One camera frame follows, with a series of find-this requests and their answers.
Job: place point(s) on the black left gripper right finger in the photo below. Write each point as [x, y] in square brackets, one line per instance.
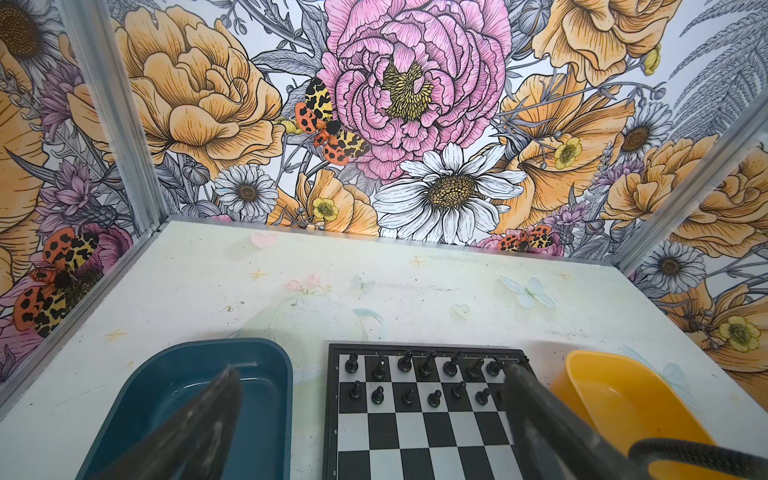
[552, 442]

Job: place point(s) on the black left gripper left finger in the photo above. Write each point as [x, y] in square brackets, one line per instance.
[194, 443]

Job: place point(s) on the black chess piece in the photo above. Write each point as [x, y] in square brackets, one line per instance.
[351, 365]

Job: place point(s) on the teal plastic bin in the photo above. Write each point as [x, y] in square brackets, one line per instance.
[163, 384]

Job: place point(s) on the yellow plastic tray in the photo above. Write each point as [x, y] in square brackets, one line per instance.
[624, 401]

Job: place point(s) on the black and white chessboard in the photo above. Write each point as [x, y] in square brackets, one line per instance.
[418, 412]

